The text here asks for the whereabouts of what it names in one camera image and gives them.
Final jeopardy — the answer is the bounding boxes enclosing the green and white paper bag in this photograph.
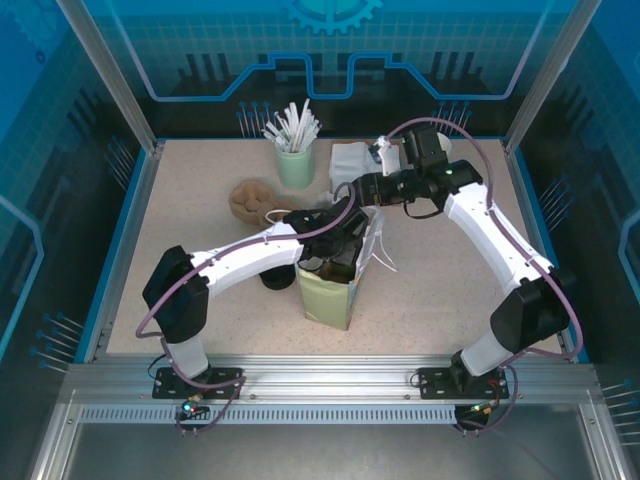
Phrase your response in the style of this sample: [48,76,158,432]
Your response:
[263,205,401,332]

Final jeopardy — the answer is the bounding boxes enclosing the white napkin stack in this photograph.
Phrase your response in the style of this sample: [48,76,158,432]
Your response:
[328,141,376,194]

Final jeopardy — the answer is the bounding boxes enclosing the green straw holder cup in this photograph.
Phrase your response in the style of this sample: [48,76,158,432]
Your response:
[275,139,317,191]

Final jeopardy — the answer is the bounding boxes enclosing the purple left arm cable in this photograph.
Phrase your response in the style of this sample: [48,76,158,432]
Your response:
[135,182,359,346]

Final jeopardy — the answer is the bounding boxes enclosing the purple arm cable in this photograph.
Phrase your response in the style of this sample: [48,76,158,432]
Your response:
[384,117,586,361]
[135,182,359,346]

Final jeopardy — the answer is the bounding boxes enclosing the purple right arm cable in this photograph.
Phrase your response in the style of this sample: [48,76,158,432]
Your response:
[384,117,586,361]

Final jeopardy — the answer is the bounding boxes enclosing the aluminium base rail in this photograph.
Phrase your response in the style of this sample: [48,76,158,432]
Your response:
[64,353,599,407]

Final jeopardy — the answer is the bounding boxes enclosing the aluminium frame post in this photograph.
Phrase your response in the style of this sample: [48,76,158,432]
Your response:
[54,0,166,154]
[502,0,601,154]

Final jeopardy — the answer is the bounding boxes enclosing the blue aluminium side rail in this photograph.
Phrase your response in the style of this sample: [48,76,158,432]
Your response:
[501,139,599,366]
[69,139,169,366]

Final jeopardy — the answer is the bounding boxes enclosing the slotted cable duct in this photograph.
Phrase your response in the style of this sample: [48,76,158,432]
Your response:
[79,405,459,425]

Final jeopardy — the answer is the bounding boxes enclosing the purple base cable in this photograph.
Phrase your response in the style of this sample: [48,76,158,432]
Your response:
[162,367,247,437]

